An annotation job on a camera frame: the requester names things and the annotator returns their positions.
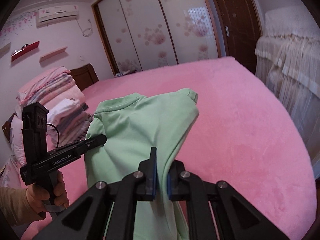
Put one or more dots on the floral sliding wardrobe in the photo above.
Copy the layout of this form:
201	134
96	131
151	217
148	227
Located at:
140	35

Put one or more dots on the stack of folded clothes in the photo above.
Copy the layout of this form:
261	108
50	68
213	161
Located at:
71	121

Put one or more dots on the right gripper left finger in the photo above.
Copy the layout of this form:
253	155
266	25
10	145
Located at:
107	211

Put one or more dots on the green t-shirt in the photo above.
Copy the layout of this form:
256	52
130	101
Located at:
133	125

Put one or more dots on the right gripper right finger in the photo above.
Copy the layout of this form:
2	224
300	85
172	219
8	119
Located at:
217	210

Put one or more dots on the beige sleeved left forearm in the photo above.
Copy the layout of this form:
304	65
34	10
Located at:
16	209

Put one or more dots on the person's left hand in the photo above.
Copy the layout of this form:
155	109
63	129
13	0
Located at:
36	195

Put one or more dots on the lace covered furniture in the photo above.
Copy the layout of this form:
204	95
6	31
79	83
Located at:
288	64

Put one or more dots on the dark brown door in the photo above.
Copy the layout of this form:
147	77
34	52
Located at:
240	29

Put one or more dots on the dark wooden headboard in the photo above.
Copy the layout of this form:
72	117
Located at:
84	76

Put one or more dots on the white air conditioner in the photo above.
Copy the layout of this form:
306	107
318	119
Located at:
55	14

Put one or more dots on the folded quilts and pillows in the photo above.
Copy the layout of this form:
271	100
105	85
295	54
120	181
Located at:
48	88

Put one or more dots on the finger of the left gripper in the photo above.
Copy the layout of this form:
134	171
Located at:
77	148

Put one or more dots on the pink wall shelf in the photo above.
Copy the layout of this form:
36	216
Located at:
52	54

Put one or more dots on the red wall shelf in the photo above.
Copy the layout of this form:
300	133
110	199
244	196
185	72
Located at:
24	50

